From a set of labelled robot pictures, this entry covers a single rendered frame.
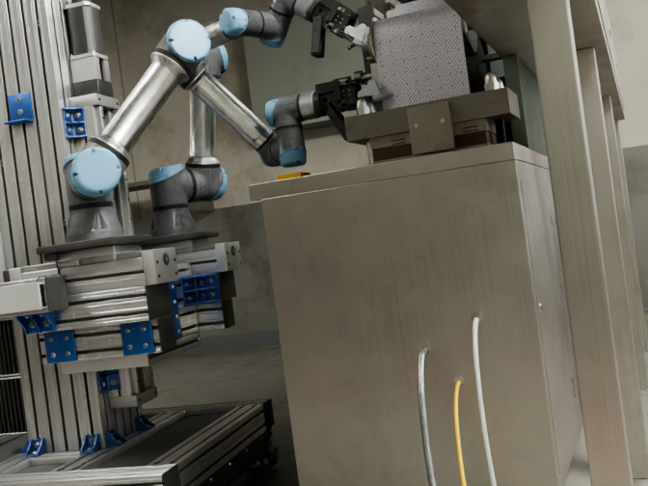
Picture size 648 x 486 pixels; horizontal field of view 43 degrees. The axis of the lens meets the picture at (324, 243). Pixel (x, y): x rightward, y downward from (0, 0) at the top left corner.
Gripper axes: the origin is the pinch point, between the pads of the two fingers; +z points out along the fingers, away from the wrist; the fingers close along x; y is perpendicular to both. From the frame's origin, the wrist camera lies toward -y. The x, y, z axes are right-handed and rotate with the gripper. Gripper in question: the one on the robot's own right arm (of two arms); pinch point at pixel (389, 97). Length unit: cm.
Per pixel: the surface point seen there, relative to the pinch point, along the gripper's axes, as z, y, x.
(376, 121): 1.8, -8.3, -20.0
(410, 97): 5.8, -1.1, -0.3
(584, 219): 50, -38, -77
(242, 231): -230, -20, 353
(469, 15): 32, 5, -47
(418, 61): 9.1, 7.9, -0.2
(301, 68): -156, 89, 334
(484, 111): 27.8, -10.7, -20.0
